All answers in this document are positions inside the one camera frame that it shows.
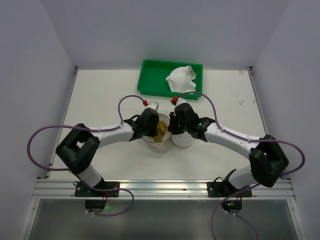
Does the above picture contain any yellow bra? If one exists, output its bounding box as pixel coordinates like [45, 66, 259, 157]
[153, 120, 168, 143]

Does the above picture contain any white bra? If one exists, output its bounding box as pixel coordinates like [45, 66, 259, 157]
[165, 65, 197, 93]

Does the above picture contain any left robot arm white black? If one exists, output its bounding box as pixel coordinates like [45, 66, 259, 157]
[55, 103, 159, 190]

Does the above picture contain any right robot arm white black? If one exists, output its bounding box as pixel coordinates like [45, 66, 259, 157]
[169, 102, 289, 195]

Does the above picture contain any green plastic tray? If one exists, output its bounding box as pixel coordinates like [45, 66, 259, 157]
[137, 59, 203, 98]

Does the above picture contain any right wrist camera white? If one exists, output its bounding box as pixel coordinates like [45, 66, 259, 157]
[170, 96, 187, 107]

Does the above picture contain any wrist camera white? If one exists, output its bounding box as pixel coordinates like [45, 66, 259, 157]
[146, 102, 159, 112]
[170, 96, 187, 107]

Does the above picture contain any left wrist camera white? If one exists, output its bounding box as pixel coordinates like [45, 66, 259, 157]
[146, 102, 159, 112]

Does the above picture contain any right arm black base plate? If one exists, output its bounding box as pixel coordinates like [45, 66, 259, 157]
[206, 181, 249, 198]

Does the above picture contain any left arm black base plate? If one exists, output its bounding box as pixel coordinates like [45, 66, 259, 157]
[74, 180, 120, 198]

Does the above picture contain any aluminium rail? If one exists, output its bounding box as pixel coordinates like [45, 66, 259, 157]
[31, 179, 295, 200]

